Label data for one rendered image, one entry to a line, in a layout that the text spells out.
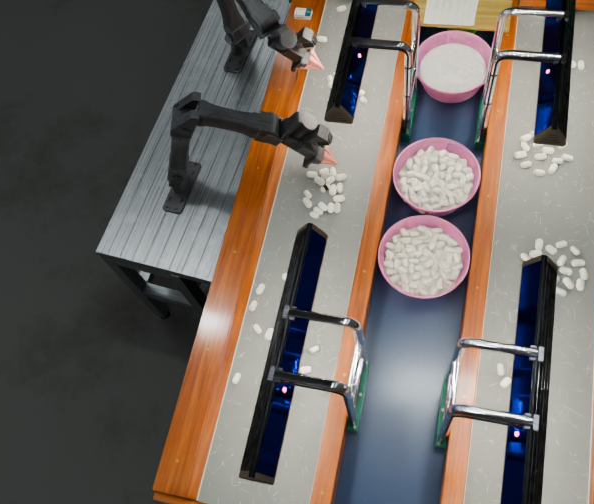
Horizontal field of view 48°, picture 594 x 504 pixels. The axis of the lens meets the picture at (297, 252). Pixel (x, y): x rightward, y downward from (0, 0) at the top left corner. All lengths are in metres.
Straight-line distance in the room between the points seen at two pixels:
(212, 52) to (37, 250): 1.25
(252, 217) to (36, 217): 1.48
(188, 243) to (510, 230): 1.01
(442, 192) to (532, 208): 0.27
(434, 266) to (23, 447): 1.80
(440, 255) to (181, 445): 0.92
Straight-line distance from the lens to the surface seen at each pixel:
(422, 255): 2.05
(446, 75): 2.39
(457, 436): 1.86
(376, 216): 2.06
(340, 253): 2.04
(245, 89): 2.51
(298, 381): 1.53
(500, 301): 2.00
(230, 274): 2.03
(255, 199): 2.13
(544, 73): 1.99
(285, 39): 2.18
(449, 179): 2.15
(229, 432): 1.92
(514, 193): 2.15
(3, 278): 3.28
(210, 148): 2.39
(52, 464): 2.91
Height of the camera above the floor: 2.59
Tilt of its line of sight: 64 degrees down
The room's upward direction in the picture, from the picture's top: 17 degrees counter-clockwise
